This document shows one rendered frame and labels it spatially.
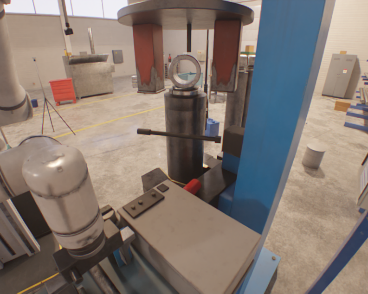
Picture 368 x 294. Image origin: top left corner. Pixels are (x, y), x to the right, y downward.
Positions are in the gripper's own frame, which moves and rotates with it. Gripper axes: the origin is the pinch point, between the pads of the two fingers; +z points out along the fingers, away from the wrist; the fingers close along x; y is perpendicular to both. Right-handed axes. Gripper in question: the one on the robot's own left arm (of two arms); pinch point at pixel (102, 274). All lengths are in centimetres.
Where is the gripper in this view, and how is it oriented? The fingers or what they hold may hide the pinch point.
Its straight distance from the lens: 55.6
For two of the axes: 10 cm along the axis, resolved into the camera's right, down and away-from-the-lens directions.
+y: 7.4, 3.2, -5.8
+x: 6.7, -3.5, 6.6
